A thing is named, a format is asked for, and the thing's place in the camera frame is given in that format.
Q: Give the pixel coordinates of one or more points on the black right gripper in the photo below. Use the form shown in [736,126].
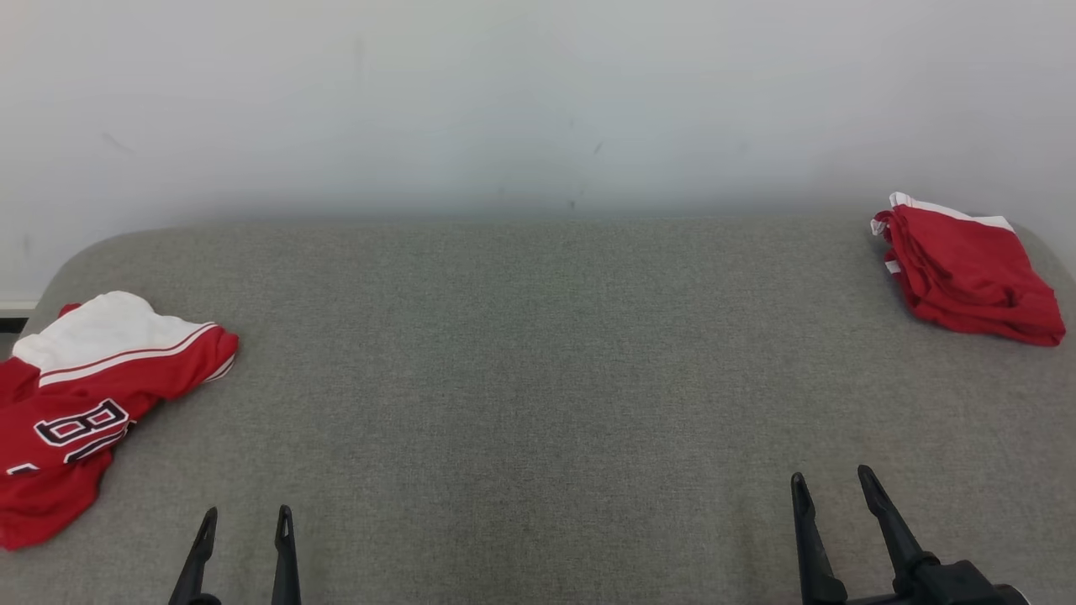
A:
[950,588]

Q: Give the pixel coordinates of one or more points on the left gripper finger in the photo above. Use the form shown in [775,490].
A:
[286,559]
[195,563]

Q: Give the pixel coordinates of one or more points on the red white Bulls jersey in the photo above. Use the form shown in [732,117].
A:
[76,395]

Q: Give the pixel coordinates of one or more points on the red Bulls 23 shorts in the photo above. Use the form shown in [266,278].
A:
[967,269]

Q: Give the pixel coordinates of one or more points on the white wall baseboard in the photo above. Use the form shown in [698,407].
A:
[17,307]

